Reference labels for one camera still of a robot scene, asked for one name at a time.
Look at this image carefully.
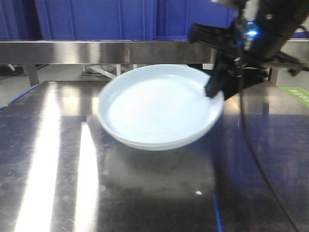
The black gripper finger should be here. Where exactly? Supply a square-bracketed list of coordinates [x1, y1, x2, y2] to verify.
[222, 68, 268, 101]
[204, 58, 236, 98]

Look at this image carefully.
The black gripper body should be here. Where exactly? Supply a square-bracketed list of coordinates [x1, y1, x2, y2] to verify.
[189, 14, 307, 75]

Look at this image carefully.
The light blue plate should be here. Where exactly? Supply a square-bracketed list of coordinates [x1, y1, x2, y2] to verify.
[96, 63, 225, 145]
[99, 118, 217, 151]

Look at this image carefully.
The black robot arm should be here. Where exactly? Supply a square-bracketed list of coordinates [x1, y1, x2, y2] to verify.
[188, 0, 309, 99]

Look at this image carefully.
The stainless steel shelf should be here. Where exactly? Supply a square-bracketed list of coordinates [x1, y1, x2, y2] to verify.
[0, 38, 309, 87]

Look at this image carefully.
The green floor sign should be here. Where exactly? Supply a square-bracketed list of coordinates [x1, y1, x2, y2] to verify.
[280, 87, 309, 106]

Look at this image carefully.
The large blue crate centre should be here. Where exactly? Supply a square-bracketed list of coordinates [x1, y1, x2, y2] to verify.
[35, 0, 236, 41]

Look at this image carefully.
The blue crate left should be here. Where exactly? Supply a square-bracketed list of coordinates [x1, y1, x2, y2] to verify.
[0, 0, 42, 41]

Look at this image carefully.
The black cable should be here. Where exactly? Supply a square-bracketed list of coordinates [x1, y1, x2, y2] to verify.
[237, 45, 300, 232]

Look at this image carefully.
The white metal frame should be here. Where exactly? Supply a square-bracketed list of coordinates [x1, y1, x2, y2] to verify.
[81, 64, 138, 79]

